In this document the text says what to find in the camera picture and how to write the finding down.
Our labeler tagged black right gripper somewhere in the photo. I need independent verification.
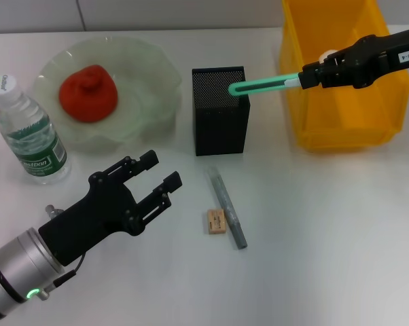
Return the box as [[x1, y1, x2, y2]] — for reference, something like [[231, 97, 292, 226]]
[[301, 25, 409, 90]]

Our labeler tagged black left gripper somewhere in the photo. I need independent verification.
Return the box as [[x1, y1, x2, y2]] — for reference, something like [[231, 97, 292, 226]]
[[37, 149, 184, 268]]

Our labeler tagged green utility knife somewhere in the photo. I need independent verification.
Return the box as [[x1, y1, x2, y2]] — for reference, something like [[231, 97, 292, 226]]
[[227, 73, 303, 98]]

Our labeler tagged grey marker pen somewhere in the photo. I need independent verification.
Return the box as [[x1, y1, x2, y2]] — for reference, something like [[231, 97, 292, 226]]
[[206, 166, 249, 251]]

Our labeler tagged tan rectangular eraser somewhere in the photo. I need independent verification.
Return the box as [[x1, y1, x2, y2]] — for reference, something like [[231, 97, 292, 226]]
[[206, 209, 228, 235]]

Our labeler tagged red-orange toy orange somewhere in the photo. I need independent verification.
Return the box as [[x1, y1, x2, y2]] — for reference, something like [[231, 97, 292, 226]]
[[58, 64, 120, 124]]

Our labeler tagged clear bottle with green label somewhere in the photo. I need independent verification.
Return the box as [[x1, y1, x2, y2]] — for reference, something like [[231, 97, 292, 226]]
[[0, 74, 73, 186]]

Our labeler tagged black mesh pen holder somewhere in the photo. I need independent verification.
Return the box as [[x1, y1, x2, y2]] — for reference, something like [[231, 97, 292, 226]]
[[191, 66, 251, 157]]

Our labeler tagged pale green glass fruit plate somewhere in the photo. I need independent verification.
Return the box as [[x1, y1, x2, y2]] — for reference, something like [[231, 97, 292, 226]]
[[33, 35, 183, 153]]

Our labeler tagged yellow plastic storage bin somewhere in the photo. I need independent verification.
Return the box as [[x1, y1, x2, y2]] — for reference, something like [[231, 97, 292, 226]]
[[278, 0, 409, 152]]

